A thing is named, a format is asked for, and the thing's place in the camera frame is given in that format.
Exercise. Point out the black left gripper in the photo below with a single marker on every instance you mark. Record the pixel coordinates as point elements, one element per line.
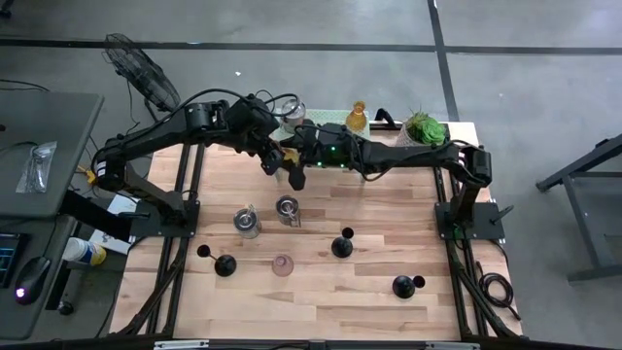
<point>252,121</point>

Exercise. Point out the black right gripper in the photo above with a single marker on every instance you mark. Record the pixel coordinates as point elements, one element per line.
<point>330,146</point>

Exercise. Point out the amber glass candle holder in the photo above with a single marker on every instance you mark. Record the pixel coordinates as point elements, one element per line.
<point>291,156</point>
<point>356,120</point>

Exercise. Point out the silver tin candle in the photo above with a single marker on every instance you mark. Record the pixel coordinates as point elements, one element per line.
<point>293,116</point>

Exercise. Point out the tin candle with brown label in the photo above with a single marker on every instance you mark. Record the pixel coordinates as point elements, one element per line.
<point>287,206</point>

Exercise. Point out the tin candle with green label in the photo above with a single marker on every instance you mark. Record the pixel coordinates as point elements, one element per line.
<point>245,221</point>

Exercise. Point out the pink glass candle holder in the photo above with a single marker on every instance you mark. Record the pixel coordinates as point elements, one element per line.
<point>282,266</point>

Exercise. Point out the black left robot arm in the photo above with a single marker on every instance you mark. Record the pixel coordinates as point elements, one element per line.
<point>146,138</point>

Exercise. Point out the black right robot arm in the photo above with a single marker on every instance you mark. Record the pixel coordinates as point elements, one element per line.
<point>413,155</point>

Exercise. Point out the green metal mesh shelf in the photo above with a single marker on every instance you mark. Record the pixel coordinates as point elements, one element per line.
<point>325,116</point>

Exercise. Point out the black metal candlestick holder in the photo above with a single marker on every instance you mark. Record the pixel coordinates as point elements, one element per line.
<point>341,248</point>
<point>403,287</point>
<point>225,265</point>

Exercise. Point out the black table clamp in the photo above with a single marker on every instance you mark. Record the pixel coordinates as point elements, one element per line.
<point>386,116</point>

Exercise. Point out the potted succulent in patterned pot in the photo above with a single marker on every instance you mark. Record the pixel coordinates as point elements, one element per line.
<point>425,129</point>

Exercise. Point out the black floor fan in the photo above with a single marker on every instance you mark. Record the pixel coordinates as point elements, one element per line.
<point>146,78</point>

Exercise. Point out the white paper sheet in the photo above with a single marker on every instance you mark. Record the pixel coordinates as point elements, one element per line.
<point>112,241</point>

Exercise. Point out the yellow power plug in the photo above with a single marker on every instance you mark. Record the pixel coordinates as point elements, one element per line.
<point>93,176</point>

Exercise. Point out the silver metal bar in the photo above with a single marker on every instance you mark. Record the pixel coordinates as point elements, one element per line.
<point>453,346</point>
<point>181,345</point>

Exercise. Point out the white wipes canister yellow lid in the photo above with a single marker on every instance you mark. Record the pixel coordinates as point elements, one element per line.
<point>85,251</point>

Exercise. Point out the gray side desk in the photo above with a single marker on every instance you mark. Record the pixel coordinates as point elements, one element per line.
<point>48,126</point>

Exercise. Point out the clear plastic bag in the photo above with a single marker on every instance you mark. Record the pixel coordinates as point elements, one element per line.
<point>36,167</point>

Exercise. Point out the black computer mouse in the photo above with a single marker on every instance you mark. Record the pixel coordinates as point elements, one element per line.
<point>33,279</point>

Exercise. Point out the black metal stand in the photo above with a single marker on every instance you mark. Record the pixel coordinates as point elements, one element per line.
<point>583,163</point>

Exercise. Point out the black aluminium table frame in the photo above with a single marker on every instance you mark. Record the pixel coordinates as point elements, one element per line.
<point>453,253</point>

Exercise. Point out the black table edge rail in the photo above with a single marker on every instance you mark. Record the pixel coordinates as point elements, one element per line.
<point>364,345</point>

